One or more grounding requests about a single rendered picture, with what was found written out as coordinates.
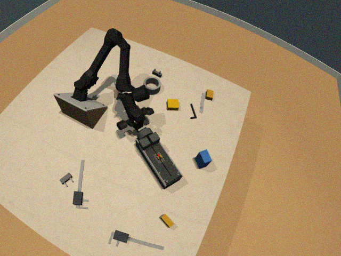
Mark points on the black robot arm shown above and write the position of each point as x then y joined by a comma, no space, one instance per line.
123,84

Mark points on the blue cube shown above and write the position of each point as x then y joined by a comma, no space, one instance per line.
203,158

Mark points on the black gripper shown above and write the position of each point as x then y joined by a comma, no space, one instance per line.
123,124

